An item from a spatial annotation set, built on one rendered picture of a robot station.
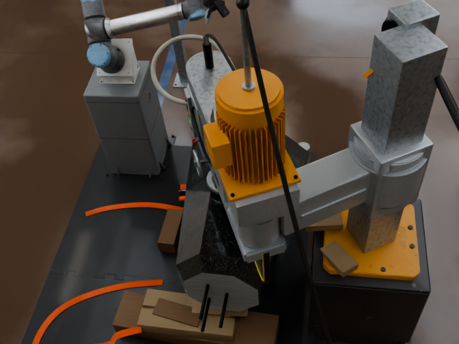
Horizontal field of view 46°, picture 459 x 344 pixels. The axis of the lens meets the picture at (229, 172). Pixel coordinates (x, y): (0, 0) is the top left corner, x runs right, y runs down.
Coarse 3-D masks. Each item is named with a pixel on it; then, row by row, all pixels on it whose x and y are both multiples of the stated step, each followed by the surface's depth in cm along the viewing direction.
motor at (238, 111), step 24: (240, 72) 186; (264, 72) 185; (216, 96) 181; (240, 96) 179; (240, 120) 177; (264, 120) 178; (216, 144) 185; (240, 144) 186; (264, 144) 188; (216, 168) 192; (240, 168) 198; (264, 168) 199; (288, 168) 207; (240, 192) 201
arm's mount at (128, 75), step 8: (112, 40) 375; (120, 40) 374; (128, 40) 373; (120, 48) 375; (128, 48) 374; (128, 56) 374; (128, 64) 375; (136, 64) 386; (104, 72) 378; (120, 72) 376; (128, 72) 375; (136, 72) 386; (104, 80) 382; (112, 80) 381; (120, 80) 381; (128, 80) 380
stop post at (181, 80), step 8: (168, 0) 442; (176, 0) 449; (176, 24) 459; (176, 32) 465; (176, 48) 479; (184, 48) 486; (176, 56) 485; (184, 56) 487; (184, 64) 491; (184, 72) 499; (176, 80) 511; (184, 80) 506
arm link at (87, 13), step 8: (80, 0) 295; (88, 0) 291; (96, 0) 292; (88, 8) 291; (96, 8) 292; (88, 16) 292; (96, 16) 292; (104, 16) 296; (88, 32) 346; (88, 40) 353; (96, 40) 350
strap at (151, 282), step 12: (120, 204) 419; (132, 204) 418; (144, 204) 417; (156, 204) 416; (108, 288) 373; (120, 288) 372; (72, 300) 369; (60, 312) 364; (48, 324) 359; (36, 336) 354; (120, 336) 328
